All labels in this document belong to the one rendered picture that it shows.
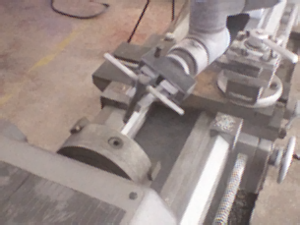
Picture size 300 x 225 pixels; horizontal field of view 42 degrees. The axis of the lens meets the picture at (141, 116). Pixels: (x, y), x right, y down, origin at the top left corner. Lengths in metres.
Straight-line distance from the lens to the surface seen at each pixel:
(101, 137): 0.95
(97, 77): 1.71
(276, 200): 2.45
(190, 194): 1.30
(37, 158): 0.76
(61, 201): 0.68
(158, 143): 1.61
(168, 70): 0.88
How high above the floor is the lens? 1.89
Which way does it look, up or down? 42 degrees down
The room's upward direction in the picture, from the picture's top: straight up
